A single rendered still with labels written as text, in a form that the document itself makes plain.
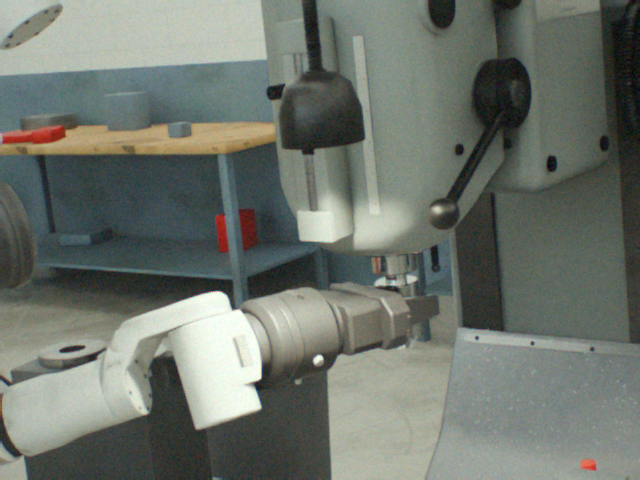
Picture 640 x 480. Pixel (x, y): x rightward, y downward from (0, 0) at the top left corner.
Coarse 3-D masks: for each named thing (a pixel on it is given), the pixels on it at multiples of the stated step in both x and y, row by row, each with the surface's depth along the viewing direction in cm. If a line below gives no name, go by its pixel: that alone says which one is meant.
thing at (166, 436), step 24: (48, 360) 167; (72, 360) 167; (168, 408) 163; (96, 432) 164; (120, 432) 162; (144, 432) 160; (168, 432) 163; (192, 432) 167; (24, 456) 171; (48, 456) 169; (72, 456) 167; (96, 456) 165; (120, 456) 163; (144, 456) 161; (168, 456) 163; (192, 456) 167
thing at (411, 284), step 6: (408, 276) 136; (414, 276) 135; (378, 282) 135; (384, 282) 134; (390, 282) 134; (396, 282) 133; (402, 282) 133; (408, 282) 133; (414, 282) 133; (378, 288) 133; (384, 288) 133; (390, 288) 133; (396, 288) 132; (402, 288) 132; (408, 288) 133; (414, 288) 133
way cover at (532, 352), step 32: (480, 352) 173; (512, 352) 170; (544, 352) 167; (576, 352) 165; (608, 352) 162; (448, 384) 174; (480, 384) 172; (512, 384) 169; (544, 384) 166; (576, 384) 164; (608, 384) 161; (448, 416) 173; (480, 416) 171; (512, 416) 168; (544, 416) 165; (576, 416) 162; (608, 416) 160; (448, 448) 171; (480, 448) 169; (512, 448) 166; (544, 448) 164; (576, 448) 161; (608, 448) 159
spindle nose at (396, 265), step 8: (392, 256) 132; (400, 256) 132; (408, 256) 132; (416, 256) 133; (376, 264) 133; (384, 264) 132; (392, 264) 132; (400, 264) 132; (408, 264) 132; (416, 264) 133; (376, 272) 133; (384, 272) 132; (392, 272) 132; (400, 272) 132; (408, 272) 132
